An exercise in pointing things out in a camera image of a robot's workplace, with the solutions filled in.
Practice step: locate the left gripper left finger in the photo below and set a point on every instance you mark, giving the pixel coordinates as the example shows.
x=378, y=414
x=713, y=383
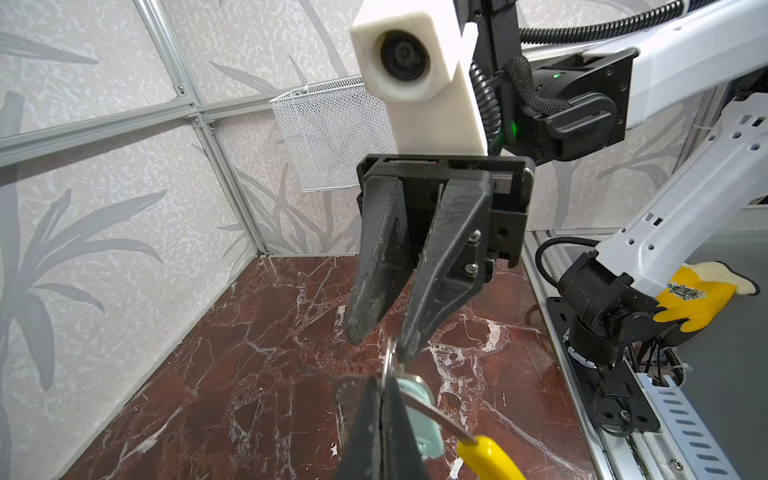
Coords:
x=362, y=452

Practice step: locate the white wire basket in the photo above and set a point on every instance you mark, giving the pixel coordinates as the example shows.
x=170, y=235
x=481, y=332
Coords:
x=328, y=128

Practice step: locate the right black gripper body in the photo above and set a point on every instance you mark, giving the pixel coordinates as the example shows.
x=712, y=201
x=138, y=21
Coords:
x=425, y=176

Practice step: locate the yellow black glove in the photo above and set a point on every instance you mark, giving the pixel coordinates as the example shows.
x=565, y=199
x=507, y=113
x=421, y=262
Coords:
x=698, y=292

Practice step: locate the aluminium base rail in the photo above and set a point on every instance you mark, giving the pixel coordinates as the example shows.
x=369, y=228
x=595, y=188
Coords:
x=659, y=400

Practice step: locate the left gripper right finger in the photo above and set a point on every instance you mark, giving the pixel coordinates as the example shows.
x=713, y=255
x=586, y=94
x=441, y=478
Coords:
x=400, y=456

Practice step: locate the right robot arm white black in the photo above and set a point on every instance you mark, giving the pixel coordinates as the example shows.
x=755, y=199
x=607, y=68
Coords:
x=684, y=83

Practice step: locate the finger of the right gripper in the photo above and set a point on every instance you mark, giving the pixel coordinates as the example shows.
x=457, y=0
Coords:
x=451, y=266
x=385, y=261

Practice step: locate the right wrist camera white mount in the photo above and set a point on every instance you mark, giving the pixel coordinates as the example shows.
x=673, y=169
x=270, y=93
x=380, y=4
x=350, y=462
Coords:
x=415, y=56

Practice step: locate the key with teal cap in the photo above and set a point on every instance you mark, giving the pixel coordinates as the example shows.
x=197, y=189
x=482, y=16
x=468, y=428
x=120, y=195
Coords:
x=426, y=431

